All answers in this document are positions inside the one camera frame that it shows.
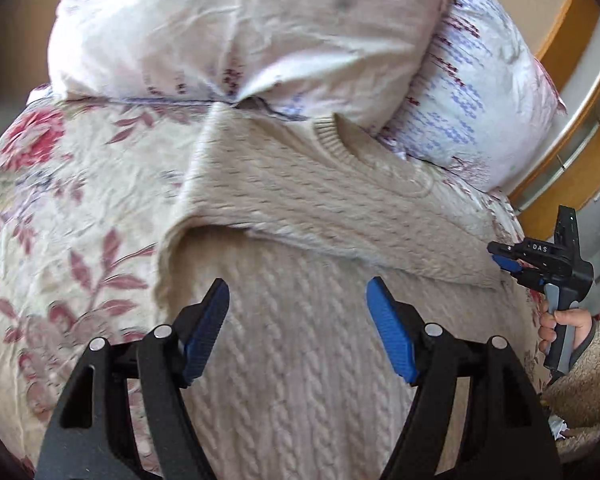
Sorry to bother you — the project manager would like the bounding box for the beige cable-knit sweater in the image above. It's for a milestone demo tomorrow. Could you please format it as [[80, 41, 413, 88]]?
[[155, 104, 535, 479]]

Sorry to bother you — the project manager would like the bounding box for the right fleece sleeve forearm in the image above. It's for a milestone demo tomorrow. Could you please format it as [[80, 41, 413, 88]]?
[[542, 318, 600, 462]]

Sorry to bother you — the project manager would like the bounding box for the person's right hand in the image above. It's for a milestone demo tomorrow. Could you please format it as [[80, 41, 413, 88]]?
[[538, 309, 593, 354]]

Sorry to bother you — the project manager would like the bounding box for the lavender print pillow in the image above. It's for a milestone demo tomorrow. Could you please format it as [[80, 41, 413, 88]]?
[[378, 0, 565, 192]]

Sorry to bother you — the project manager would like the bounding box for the wooden cabinet with glass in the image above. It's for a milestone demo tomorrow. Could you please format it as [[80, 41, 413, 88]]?
[[507, 0, 600, 238]]

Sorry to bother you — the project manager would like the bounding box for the floral bed quilt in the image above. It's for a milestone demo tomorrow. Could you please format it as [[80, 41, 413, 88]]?
[[0, 100, 548, 467]]

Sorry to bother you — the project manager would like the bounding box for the pink floral pillow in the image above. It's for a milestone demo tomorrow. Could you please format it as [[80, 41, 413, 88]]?
[[47, 0, 449, 132]]

